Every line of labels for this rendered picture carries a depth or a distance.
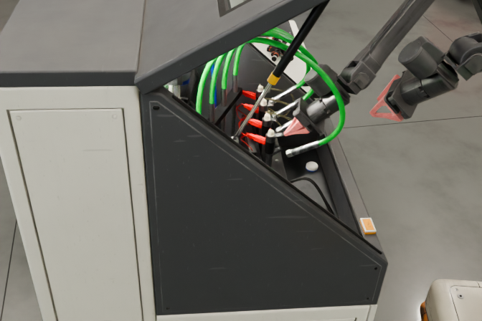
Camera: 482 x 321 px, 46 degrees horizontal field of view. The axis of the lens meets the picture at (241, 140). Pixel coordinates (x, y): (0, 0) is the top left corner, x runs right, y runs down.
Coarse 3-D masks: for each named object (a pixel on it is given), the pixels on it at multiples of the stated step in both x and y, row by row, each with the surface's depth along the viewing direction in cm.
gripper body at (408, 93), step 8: (408, 72) 126; (400, 80) 124; (408, 80) 122; (416, 80) 119; (400, 88) 122; (408, 88) 121; (416, 88) 119; (392, 96) 120; (400, 96) 122; (408, 96) 121; (416, 96) 120; (424, 96) 119; (392, 104) 121; (400, 104) 121; (408, 104) 123; (416, 104) 123; (408, 112) 122
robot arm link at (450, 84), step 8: (440, 64) 114; (448, 64) 117; (440, 72) 114; (448, 72) 115; (424, 80) 117; (432, 80) 116; (440, 80) 114; (448, 80) 114; (456, 80) 116; (424, 88) 118; (432, 88) 116; (440, 88) 115; (448, 88) 115; (432, 96) 118
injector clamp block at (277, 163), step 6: (252, 126) 182; (252, 132) 180; (276, 138) 177; (258, 144) 175; (276, 144) 175; (258, 150) 172; (258, 156) 170; (276, 156) 170; (276, 162) 168; (282, 162) 168; (276, 168) 165; (282, 168) 165; (282, 174) 163
